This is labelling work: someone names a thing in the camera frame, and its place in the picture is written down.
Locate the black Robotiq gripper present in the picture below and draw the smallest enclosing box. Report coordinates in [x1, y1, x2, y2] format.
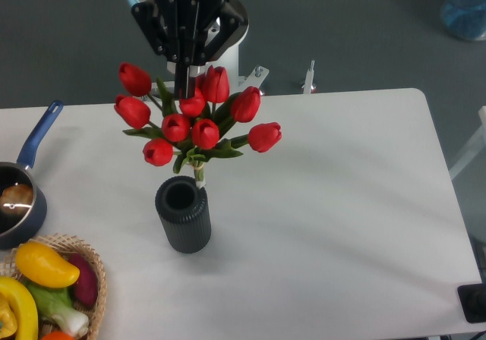
[131, 0, 245, 98]

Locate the red tulip bouquet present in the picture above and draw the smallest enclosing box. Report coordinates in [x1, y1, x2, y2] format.
[114, 62, 282, 188]

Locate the dark grey ribbed vase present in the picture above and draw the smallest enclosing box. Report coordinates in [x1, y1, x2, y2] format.
[155, 176, 212, 253]

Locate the brown patty in pan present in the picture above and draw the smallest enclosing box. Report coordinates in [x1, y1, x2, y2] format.
[1, 184, 33, 216]

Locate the blue translucent container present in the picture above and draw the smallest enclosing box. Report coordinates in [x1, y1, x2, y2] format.
[440, 0, 485, 41]

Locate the woven wicker basket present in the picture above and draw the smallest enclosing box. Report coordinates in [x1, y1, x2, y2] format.
[0, 233, 109, 340]

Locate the purple toy sweet potato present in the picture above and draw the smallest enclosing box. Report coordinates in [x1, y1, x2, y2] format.
[68, 253, 98, 308]

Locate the yellow toy mango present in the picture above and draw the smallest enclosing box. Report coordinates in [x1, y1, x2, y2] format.
[15, 241, 80, 288]

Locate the green white toy bok choy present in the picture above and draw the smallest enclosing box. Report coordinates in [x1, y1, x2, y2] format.
[26, 282, 89, 339]

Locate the orange toy fruit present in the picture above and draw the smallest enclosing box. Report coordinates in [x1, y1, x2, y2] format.
[41, 331, 75, 340]

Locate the yellow toy bell pepper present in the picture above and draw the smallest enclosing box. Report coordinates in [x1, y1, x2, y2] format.
[1, 276, 39, 340]

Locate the black device at table edge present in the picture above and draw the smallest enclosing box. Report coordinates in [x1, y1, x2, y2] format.
[457, 283, 485, 323]

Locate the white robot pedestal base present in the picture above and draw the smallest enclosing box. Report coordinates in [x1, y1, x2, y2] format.
[131, 39, 318, 103]

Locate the blue handled saucepan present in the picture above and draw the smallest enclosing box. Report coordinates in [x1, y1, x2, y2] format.
[1, 100, 64, 250]

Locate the white frame at right edge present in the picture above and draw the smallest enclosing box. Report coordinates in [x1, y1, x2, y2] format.
[449, 106, 485, 181]

